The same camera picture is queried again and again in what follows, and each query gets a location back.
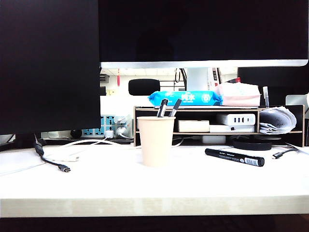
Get thin black connector cable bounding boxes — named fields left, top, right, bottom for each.
left=271, top=148, right=299, bottom=160

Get white power adapter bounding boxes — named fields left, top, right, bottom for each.
left=202, top=135, right=226, bottom=145

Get white paper sheet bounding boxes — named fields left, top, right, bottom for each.
left=286, top=142, right=309, bottom=156

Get black round disc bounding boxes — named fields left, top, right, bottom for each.
left=233, top=138, right=273, bottom=151

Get beige paper cup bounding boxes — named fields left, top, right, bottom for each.
left=136, top=116, right=176, bottom=168

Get blue white power strip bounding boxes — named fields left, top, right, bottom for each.
left=81, top=114, right=134, bottom=139

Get white cable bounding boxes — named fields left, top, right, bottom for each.
left=44, top=136, right=142, bottom=163

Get clear capped pen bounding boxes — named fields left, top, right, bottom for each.
left=262, top=86, right=270, bottom=108

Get cream rectangular box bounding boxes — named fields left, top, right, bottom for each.
left=178, top=120, right=210, bottom=133

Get large black monitor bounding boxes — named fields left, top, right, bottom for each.
left=0, top=0, right=102, bottom=135

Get flat white box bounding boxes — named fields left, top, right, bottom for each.
left=209, top=124, right=255, bottom=133

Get wooden desk shelf organizer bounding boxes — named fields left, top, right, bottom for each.
left=133, top=105, right=305, bottom=147

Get blue wet wipes pack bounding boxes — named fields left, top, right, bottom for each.
left=148, top=90, right=223, bottom=106

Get black office chair headrest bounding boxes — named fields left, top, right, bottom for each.
left=128, top=78, right=161, bottom=96

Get silver bezel computer monitor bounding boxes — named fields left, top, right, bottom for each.
left=98, top=0, right=309, bottom=69

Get silver monitor stand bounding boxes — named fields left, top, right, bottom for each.
left=186, top=67, right=209, bottom=92

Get black USB-C cable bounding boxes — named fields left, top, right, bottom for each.
left=33, top=138, right=72, bottom=173

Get white multi-port charger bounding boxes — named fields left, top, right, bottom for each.
left=216, top=113, right=256, bottom=126

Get pink tissue pack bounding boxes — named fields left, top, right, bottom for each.
left=214, top=82, right=262, bottom=107

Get large white power plug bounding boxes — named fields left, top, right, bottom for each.
left=115, top=126, right=131, bottom=139

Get black marker with white label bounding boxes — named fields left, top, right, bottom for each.
left=204, top=147, right=266, bottom=167
left=169, top=98, right=183, bottom=118
left=156, top=98, right=169, bottom=118

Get rolled printed papers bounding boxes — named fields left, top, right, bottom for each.
left=259, top=107, right=297, bottom=135

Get black background monitor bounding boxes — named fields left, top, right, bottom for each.
left=237, top=67, right=309, bottom=107

